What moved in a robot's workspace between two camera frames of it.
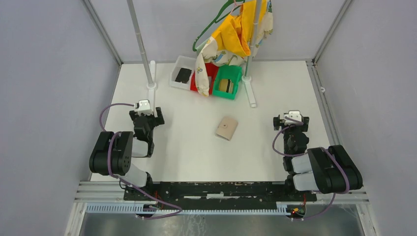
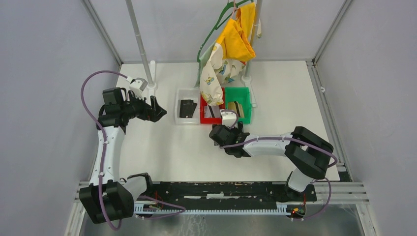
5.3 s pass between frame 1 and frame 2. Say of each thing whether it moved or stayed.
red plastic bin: moved
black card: moved
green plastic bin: moved
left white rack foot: stayed
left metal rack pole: stayed
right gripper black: moved
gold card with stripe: moved
